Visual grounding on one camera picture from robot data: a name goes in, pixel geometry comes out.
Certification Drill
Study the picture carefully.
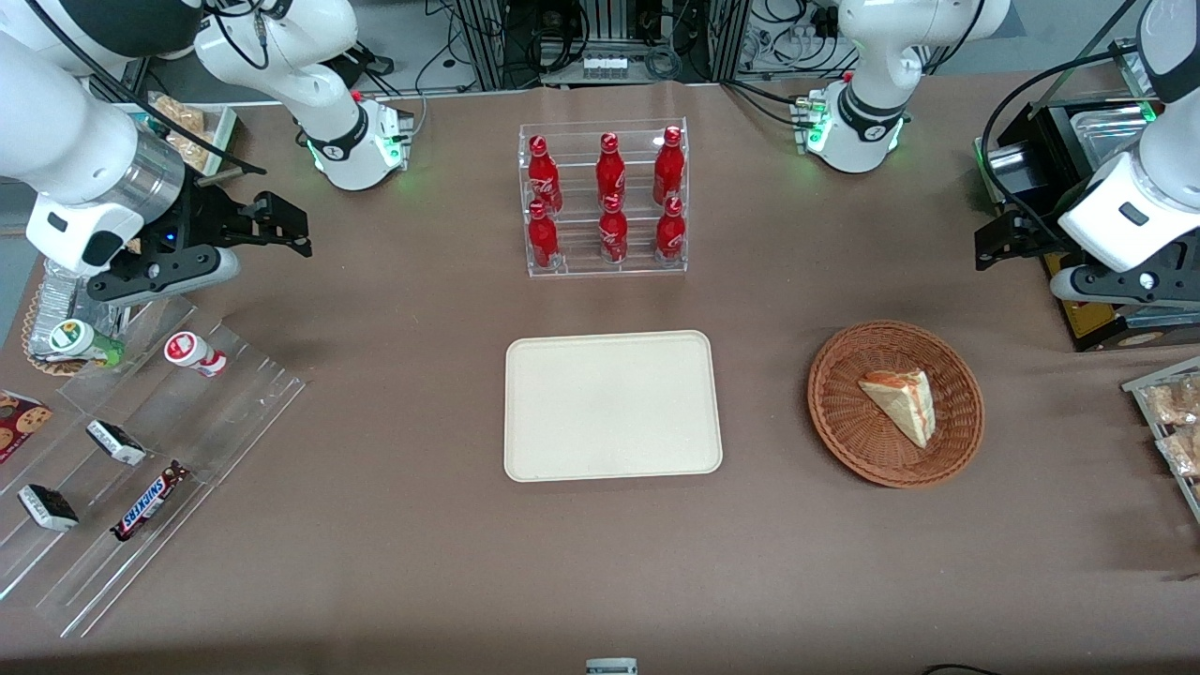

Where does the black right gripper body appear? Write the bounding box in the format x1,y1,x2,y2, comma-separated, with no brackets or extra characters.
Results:
141,184,248,273

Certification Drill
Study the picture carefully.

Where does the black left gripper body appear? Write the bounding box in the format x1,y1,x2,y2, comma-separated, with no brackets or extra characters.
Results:
1005,208,1072,271

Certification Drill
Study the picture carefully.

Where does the triangle sandwich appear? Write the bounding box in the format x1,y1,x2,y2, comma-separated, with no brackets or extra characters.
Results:
858,368,937,449

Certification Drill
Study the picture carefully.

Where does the tray with wrapped bread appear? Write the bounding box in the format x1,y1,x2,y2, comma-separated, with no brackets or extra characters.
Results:
120,92,237,177

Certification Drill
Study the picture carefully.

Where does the brown wicker basket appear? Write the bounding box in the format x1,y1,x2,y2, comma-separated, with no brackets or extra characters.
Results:
807,321,985,489

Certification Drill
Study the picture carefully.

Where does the cream plastic tray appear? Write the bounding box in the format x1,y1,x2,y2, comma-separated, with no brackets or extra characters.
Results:
503,330,724,484

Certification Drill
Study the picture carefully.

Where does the black food warmer machine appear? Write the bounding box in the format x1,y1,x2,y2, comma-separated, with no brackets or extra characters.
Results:
973,37,1200,353

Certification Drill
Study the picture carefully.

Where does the red white yogurt bottle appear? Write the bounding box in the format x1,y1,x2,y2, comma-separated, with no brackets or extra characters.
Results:
164,331,228,379

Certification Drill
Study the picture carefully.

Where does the clear plastic water bottle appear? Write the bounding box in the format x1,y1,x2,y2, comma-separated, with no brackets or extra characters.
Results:
28,258,128,362

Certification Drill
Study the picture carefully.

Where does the green white yogurt bottle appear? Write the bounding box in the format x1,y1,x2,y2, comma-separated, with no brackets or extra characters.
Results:
49,319,126,368

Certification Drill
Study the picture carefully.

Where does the clear acrylic stepped display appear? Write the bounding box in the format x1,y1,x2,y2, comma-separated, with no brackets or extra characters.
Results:
0,295,308,640

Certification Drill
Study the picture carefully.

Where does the wrapped bread pack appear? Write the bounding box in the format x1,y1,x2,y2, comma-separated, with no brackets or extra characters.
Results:
1144,375,1200,428
1158,427,1200,479

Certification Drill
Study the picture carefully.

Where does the black white snack bar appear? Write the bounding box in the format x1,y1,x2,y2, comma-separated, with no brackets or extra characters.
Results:
86,420,148,467
18,484,80,533

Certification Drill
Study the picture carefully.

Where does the red cola bottle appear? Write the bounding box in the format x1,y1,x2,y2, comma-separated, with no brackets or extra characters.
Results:
596,132,627,203
528,135,563,215
527,201,561,270
598,195,629,264
653,126,685,205
655,197,686,262

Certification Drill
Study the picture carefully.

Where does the chocolate chip cookie pack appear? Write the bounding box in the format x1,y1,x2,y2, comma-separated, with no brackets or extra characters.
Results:
0,389,53,465

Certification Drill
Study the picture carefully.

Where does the snickers chocolate bar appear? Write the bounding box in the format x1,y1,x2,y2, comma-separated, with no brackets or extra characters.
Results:
111,460,191,543

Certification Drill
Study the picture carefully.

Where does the clear acrylic bottle rack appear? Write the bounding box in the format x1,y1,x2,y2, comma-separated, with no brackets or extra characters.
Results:
517,117,690,278

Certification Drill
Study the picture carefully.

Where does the aluminium equipment rack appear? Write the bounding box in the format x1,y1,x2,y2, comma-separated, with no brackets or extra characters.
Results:
454,0,753,91

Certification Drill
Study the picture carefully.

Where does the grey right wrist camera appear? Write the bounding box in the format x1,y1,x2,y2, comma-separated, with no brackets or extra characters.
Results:
87,246,242,308

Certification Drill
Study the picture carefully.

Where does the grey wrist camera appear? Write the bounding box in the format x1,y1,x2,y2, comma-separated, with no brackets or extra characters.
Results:
1048,265,1200,312
87,246,242,308

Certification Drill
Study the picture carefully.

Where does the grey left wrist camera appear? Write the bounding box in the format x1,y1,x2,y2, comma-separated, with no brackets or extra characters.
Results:
1048,265,1200,312

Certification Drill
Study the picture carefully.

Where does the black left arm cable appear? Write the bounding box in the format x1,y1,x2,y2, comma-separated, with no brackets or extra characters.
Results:
980,47,1149,247

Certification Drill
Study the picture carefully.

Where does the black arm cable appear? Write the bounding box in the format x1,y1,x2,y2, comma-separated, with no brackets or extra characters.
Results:
980,47,1149,247
26,0,269,179

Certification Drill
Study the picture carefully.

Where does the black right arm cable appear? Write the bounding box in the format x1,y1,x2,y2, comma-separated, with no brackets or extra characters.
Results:
26,0,269,179

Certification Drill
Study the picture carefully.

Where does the grey wire tray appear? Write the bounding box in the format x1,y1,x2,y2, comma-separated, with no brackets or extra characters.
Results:
1122,356,1200,522

